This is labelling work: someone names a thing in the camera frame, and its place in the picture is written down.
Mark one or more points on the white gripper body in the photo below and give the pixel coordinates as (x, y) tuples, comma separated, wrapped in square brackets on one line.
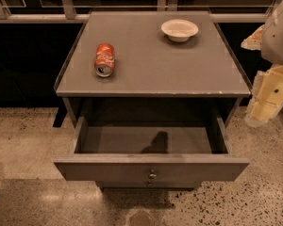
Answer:
[(278, 38)]

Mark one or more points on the grey drawer cabinet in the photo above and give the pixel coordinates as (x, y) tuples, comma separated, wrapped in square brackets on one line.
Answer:
[(155, 82)]

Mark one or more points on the crushed orange soda can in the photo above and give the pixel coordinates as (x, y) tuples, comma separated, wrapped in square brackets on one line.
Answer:
[(104, 61)]

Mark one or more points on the metal window railing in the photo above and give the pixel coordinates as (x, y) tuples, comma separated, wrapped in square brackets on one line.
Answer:
[(55, 11)]

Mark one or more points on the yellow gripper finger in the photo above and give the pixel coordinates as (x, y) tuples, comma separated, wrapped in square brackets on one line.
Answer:
[(267, 97), (253, 42)]

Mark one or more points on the grey top drawer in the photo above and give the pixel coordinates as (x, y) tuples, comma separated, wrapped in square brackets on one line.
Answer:
[(148, 153)]

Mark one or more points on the grey drawer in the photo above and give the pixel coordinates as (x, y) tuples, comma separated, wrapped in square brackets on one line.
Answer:
[(148, 184), (148, 153)]

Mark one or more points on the grey middle drawer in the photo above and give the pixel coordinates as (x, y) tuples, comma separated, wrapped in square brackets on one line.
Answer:
[(148, 184)]

